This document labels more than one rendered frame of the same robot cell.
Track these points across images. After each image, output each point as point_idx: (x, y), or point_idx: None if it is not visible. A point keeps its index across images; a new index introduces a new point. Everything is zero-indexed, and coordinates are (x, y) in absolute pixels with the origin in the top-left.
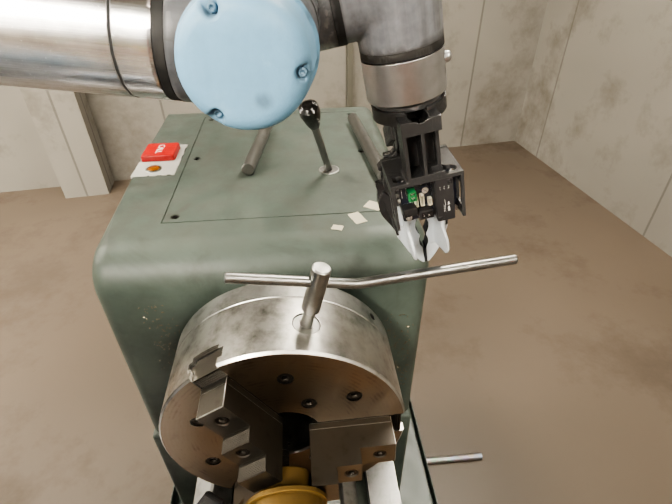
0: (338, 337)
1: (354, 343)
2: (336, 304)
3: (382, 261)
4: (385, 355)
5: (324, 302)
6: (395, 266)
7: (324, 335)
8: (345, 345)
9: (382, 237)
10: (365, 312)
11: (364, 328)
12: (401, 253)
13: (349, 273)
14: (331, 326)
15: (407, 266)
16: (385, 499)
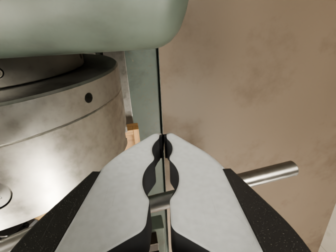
0: (43, 190)
1: (66, 179)
2: (25, 138)
3: (92, 45)
4: (107, 138)
5: (3, 149)
6: (119, 47)
7: (22, 200)
8: (54, 192)
9: (84, 1)
10: (77, 106)
11: (77, 140)
12: (130, 35)
13: (31, 55)
14: (28, 182)
15: (141, 47)
16: None
